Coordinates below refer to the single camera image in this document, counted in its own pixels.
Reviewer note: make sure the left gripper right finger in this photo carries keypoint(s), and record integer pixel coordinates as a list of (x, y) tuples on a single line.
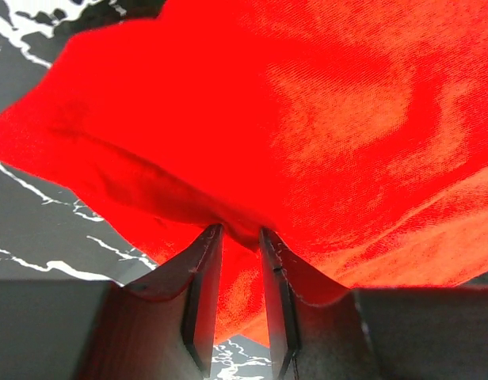
[(315, 328)]

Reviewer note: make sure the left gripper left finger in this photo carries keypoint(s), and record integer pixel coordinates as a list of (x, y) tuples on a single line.
[(162, 325)]

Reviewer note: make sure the red t shirt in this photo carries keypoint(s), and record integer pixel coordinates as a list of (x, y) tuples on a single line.
[(357, 130)]

